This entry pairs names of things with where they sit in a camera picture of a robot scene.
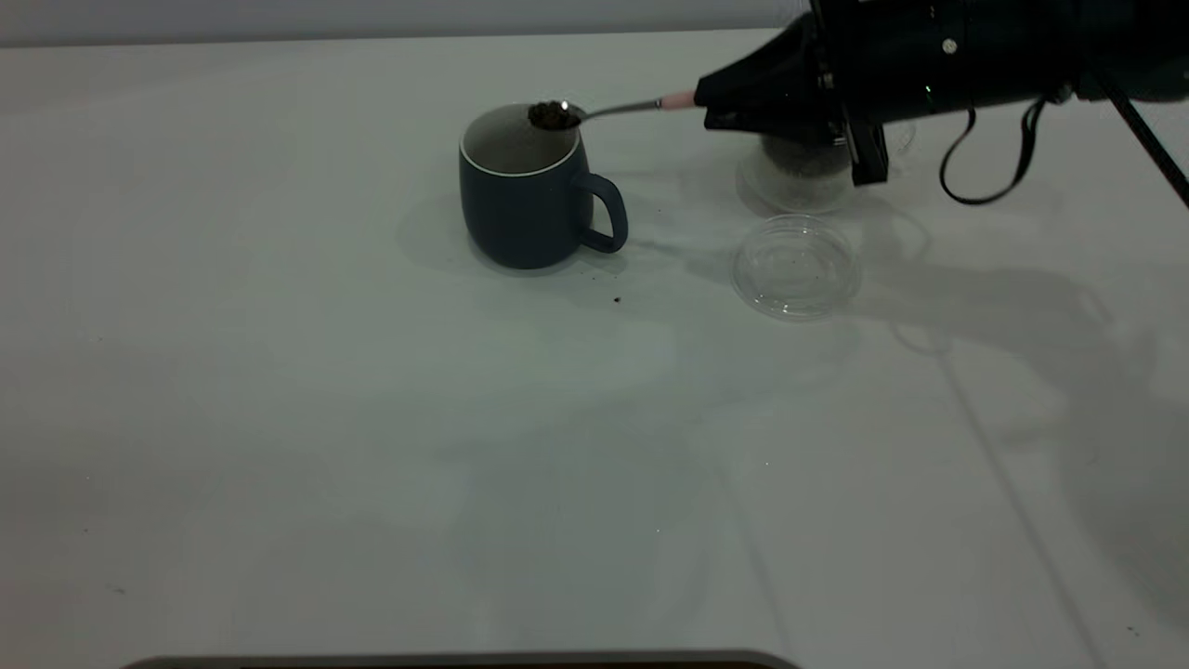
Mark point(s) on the dark grey ceramic mug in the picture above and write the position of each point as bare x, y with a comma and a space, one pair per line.
520, 223

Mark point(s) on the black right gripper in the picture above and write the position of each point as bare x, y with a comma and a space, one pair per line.
910, 56

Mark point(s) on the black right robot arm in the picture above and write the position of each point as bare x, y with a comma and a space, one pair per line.
1115, 46

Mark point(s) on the clear round glass dish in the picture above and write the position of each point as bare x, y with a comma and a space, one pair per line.
794, 302

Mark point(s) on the spoonful of coffee beans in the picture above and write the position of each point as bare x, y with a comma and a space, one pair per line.
553, 115

